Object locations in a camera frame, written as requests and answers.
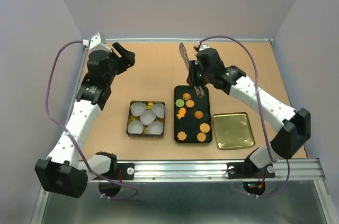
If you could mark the white paper cup bottom-left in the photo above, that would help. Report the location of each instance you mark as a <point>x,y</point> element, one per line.
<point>135,127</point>

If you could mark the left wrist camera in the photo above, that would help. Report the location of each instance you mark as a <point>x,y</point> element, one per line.
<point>97,42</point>

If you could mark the round orange cookie upper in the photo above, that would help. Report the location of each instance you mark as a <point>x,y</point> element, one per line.
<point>204,127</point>

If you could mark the gold tin lid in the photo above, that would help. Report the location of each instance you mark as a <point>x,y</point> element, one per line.
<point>233,131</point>

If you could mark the metal tongs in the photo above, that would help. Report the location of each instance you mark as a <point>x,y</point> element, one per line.
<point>183,53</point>

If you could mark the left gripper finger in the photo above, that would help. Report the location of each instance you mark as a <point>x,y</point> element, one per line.
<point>127,58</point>
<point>119,48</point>

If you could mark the orange swirl cookie right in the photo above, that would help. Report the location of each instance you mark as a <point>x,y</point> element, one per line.
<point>198,114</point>

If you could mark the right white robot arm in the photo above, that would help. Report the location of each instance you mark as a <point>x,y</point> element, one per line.
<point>293,126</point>

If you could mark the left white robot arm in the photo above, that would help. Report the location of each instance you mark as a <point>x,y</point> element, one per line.
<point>66,170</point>

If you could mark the round orange cookie lower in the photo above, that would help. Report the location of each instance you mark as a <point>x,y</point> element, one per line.
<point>201,137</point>

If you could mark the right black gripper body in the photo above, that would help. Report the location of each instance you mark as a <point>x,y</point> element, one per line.
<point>199,77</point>

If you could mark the black tray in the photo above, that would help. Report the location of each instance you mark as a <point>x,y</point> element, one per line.
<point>189,124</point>

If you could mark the white paper cup top-right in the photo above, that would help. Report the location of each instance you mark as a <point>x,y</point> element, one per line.
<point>159,110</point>

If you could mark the orange fish cookie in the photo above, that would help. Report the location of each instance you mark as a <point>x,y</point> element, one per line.
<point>181,113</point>

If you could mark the white paper cup centre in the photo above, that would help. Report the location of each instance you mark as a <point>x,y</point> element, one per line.
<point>147,117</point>

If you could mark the white paper cup bottom-right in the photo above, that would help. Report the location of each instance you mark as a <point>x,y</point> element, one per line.
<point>155,128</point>

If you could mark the green round cookie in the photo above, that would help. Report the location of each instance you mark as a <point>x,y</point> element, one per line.
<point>179,102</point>

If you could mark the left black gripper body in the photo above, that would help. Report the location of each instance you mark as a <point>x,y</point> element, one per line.
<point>117,68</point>

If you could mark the white paper cup top-left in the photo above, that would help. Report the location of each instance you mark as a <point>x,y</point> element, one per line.
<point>138,108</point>

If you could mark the round orange cookie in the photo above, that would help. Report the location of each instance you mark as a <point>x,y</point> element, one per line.
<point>201,137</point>
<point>204,127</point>

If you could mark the orange swirl cookie top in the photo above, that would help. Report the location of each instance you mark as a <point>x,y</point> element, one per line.
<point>186,96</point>

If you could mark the orange flower cookie bottom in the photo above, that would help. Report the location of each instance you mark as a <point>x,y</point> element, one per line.
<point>182,136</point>

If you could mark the orange flower cookie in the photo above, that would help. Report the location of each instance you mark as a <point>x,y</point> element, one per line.
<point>190,104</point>
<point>182,136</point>

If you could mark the aluminium rail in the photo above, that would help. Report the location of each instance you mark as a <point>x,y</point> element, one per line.
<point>216,170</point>

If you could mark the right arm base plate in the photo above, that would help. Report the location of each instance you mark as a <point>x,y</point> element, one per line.
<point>243,170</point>

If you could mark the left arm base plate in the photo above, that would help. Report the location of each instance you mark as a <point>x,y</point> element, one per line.
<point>121,171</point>

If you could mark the gold cookie tin box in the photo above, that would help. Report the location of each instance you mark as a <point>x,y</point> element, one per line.
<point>145,133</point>

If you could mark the orange swirl cookie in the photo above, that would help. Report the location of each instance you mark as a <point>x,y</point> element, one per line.
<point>198,114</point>
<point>186,96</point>

